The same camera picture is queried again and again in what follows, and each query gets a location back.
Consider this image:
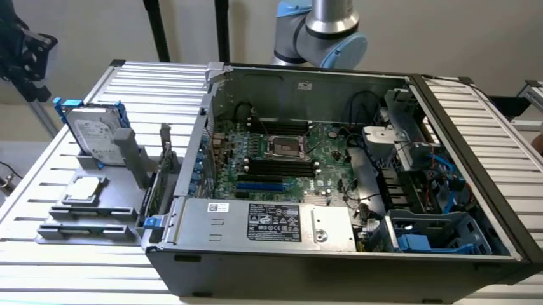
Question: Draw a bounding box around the silver CPU chip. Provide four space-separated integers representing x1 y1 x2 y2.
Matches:
67 176 105 203

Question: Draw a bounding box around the blue expansion slot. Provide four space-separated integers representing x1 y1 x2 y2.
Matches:
236 181 284 193

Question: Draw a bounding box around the green motherboard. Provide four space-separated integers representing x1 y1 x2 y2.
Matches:
201 116 385 210

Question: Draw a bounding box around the black RAM slots bank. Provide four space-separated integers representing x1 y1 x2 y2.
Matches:
245 119 315 135
245 158 320 176

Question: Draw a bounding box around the silver power supply unit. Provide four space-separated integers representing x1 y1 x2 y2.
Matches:
163 198 357 253

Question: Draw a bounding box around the green graphics card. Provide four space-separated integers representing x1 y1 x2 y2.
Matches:
143 141 179 217

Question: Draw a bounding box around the metal drive cage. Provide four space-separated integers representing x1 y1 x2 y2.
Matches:
361 88 441 172

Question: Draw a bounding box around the black stand pole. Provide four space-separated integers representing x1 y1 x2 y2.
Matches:
141 0 171 63
213 0 232 64

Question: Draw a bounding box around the black open PC case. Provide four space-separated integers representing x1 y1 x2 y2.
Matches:
143 62 543 299

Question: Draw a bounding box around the hard disk in blue carrier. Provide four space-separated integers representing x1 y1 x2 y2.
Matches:
52 97 132 168

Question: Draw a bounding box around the grey parts rack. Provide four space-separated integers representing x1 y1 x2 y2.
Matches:
35 128 184 245

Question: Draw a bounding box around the blue plastic disk bay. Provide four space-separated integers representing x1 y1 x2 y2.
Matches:
372 208 495 255

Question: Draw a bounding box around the CPU socket with metal frame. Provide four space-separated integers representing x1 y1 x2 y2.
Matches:
257 134 309 160

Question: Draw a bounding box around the black cable loop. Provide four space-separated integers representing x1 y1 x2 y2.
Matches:
348 90 383 128
235 100 252 123

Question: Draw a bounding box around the blue data wire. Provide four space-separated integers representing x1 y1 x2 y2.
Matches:
428 152 467 214

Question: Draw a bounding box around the black camera tripod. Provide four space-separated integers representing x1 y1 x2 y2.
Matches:
0 12 60 103

